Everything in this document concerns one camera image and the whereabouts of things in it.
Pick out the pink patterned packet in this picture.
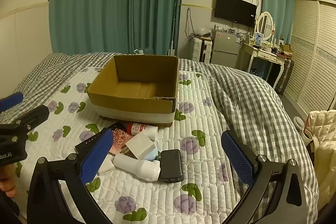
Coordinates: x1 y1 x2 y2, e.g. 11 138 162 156
109 128 134 156

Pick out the light blue earbud case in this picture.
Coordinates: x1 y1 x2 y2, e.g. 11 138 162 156
147 148 160 161

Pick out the white square adapter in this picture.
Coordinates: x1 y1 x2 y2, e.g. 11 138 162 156
125 133 156 160

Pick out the white pole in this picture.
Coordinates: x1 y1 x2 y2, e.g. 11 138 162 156
167 2 177 56

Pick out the black box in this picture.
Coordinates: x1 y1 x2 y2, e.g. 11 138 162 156
74 122 129 155

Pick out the black power bank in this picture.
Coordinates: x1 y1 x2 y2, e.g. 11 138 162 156
160 149 184 184

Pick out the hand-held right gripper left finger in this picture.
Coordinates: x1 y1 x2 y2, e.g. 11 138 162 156
26 128 114 224

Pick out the person's left hand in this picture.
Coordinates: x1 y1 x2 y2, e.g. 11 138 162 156
0 164 17 197

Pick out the grey small fridge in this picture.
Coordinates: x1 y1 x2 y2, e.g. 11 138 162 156
210 29 243 71

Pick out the dark suitcase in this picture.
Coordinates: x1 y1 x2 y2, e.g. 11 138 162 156
274 57 294 94

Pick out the floral quilted bedspread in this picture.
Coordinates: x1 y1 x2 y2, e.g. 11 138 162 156
0 52 319 224

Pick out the white floral quilt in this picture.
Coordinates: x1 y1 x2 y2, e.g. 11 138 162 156
0 67 313 224

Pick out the red and white bottle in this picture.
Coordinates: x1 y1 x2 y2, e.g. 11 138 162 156
123 122 159 140

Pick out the black wall television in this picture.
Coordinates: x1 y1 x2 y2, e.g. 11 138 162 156
214 0 258 28

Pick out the white oval mirror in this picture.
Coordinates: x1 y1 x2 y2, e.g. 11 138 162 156
256 11 276 42

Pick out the cardboard box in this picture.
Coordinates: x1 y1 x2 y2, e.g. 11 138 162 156
87 55 179 127

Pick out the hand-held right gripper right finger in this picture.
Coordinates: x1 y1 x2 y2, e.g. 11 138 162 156
221 130 318 224

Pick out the cream padded jacket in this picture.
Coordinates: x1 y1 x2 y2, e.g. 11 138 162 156
302 109 336 211

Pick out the black wall cable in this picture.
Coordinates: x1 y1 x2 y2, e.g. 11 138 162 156
184 7 195 42

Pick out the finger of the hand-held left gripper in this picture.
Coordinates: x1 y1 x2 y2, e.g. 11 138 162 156
14 105 50 132
0 92 24 112

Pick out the narrow teal curtain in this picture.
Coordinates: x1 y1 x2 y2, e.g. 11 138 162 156
261 0 296 43

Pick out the small white charger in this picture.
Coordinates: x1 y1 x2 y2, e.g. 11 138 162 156
98 154 115 175

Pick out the white slatted wardrobe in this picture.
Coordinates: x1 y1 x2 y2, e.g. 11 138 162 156
285 0 336 114

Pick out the wide teal curtain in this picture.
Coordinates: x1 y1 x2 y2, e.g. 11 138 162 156
49 0 184 56

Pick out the white dressing table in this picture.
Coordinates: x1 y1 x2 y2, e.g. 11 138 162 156
240 42 285 89

